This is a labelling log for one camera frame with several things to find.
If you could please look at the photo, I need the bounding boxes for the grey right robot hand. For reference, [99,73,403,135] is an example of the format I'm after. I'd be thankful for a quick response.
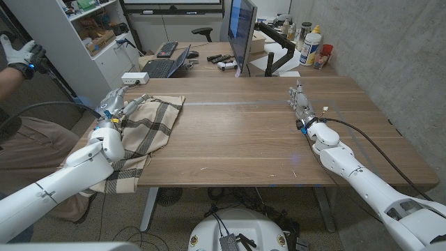
[287,79,320,128]

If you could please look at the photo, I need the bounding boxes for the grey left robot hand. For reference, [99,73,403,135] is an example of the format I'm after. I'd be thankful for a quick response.
[94,85,151,128]

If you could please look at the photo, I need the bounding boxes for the person's white gloved hand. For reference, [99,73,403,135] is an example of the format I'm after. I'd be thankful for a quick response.
[0,33,49,80]

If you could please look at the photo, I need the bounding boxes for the person's bare forearm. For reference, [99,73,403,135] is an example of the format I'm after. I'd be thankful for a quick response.
[0,68,25,102]

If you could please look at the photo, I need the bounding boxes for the beige plaid scarf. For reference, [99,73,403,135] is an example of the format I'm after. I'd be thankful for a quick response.
[79,94,186,195]

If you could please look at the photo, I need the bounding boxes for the white power strip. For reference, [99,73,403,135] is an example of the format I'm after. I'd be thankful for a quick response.
[121,71,151,86]

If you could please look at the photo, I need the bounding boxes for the white paper sheet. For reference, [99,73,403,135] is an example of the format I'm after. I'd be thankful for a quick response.
[249,43,302,75]

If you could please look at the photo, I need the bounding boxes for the white shelf unit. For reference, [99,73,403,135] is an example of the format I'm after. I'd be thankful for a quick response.
[3,0,142,111]

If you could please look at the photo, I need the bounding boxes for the white wipes canister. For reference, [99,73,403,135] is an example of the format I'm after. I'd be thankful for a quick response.
[299,32,322,67]

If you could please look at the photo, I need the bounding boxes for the red cup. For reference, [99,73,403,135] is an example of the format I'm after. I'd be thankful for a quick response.
[313,43,334,70]

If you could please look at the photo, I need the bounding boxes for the brown cardboard box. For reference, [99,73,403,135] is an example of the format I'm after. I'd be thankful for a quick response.
[85,29,117,56]

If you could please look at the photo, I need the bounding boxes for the black open laptop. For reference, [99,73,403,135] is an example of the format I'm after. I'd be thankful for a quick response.
[141,44,192,79]

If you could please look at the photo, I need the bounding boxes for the dark lidded jar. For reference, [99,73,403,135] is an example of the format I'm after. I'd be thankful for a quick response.
[296,22,313,52]

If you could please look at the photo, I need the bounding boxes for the person's black shirt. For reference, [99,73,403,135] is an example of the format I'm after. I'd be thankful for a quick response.
[0,109,22,144]

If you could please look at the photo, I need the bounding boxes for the beige box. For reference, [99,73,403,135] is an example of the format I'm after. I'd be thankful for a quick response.
[249,30,267,54]

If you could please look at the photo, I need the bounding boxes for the black keyboard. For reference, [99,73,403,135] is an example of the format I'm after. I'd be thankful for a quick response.
[156,40,179,59]

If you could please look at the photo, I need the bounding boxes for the person's khaki trousers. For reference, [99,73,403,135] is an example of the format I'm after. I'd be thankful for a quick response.
[0,116,98,224]

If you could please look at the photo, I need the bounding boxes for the white game controller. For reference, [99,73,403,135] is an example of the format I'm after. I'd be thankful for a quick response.
[217,59,238,72]

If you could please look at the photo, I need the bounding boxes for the black computer monitor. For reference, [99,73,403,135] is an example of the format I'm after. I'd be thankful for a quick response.
[219,0,258,76]

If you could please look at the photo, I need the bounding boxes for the grey table leg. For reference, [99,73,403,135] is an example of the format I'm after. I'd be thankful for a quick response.
[313,187,337,234]
[139,187,160,233]

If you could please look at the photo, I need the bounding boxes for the black floor fan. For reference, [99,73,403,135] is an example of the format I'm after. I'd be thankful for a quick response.
[155,187,184,207]

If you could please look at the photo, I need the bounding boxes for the black office chair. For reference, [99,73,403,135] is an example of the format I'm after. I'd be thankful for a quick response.
[191,26,214,43]

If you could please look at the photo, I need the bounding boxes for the white robot torso base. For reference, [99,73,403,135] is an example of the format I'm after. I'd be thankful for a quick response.
[187,208,289,251]

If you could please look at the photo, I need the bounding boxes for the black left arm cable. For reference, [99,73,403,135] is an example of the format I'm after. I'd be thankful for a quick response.
[0,100,102,132]

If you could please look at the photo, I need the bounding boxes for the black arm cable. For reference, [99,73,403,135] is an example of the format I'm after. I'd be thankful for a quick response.
[320,117,435,202]
[0,100,102,132]

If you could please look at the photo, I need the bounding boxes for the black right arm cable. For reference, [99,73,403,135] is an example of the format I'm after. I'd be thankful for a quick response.
[320,117,435,202]

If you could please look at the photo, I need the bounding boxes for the black floor cable bundle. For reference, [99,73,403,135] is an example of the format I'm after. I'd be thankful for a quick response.
[203,187,300,245]

